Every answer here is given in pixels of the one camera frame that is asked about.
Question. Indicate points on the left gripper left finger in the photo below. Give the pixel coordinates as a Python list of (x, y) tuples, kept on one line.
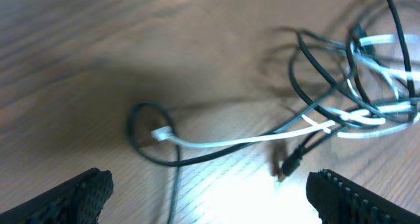
[(78, 200)]

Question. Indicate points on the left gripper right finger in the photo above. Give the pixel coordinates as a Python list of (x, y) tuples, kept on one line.
[(341, 201)]

